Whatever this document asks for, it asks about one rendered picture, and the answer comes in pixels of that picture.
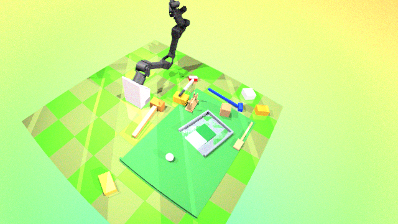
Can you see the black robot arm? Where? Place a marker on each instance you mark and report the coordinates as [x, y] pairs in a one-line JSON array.
[[145, 66]]

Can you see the blue putter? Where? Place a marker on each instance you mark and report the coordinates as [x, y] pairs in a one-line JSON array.
[[239, 105]]

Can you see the tan cube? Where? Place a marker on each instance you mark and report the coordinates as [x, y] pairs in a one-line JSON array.
[[225, 110]]

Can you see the green putting mat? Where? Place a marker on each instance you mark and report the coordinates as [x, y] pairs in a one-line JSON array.
[[190, 178]]

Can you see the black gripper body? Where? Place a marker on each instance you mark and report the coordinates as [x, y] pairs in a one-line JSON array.
[[174, 12]]

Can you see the white golf ball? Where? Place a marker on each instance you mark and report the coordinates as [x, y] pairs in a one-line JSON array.
[[169, 156]]

